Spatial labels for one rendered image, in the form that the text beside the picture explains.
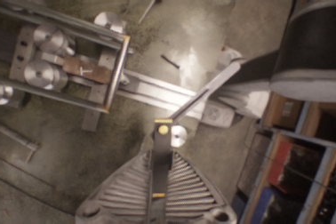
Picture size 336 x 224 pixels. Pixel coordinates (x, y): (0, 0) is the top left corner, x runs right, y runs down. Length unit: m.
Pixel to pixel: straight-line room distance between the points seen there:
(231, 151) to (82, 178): 1.39
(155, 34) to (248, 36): 1.37
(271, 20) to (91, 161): 1.90
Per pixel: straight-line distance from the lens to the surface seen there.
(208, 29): 0.43
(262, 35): 1.79
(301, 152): 1.56
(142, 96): 0.34
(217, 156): 1.53
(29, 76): 0.34
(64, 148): 0.44
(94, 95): 0.33
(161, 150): 0.18
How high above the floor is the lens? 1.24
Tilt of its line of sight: 80 degrees down
